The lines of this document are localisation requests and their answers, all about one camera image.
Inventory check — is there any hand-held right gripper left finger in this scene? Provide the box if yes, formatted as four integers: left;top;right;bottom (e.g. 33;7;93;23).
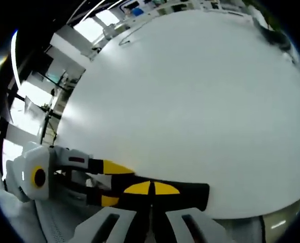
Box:
74;180;153;243

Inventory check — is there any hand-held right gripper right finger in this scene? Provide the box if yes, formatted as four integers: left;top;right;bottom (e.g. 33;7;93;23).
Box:
152;181;232;243

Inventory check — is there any black tripod stand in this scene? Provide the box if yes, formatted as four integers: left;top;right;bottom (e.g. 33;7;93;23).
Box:
40;105;63;148

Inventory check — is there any person's grey clothing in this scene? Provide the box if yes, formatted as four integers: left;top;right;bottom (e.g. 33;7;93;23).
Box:
0;170;79;243

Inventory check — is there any long ceiling light strip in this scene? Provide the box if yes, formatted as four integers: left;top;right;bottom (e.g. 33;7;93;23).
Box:
10;29;23;90

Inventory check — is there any black cable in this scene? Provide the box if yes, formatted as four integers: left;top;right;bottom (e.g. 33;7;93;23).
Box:
118;18;151;47

